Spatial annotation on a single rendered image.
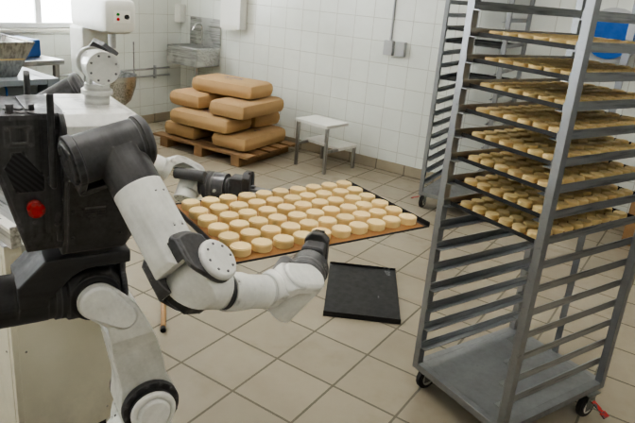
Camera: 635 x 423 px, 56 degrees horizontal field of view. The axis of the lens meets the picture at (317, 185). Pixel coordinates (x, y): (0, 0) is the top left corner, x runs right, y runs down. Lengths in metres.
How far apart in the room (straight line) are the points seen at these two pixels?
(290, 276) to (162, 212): 0.28
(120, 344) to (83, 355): 0.71
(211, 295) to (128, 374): 0.58
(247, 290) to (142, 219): 0.22
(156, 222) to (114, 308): 0.43
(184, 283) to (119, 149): 0.26
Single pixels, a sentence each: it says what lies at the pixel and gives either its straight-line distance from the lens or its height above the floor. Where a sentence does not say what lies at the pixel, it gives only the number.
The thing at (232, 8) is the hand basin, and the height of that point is 1.34.
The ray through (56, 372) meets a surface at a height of 0.36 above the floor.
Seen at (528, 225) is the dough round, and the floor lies 0.88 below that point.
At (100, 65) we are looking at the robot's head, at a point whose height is 1.42.
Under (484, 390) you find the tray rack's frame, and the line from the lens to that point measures 2.58.
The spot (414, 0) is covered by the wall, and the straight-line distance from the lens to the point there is 5.53.
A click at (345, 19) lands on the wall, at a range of 5.86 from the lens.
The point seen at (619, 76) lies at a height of 1.41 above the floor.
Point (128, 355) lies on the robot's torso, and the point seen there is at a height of 0.73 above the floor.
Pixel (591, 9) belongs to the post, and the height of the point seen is 1.61.
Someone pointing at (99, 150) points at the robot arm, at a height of 1.30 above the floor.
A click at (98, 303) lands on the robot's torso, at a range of 1.42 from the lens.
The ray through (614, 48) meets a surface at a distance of 2.11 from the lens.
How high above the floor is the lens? 1.60
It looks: 18 degrees down
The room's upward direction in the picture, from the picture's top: 5 degrees clockwise
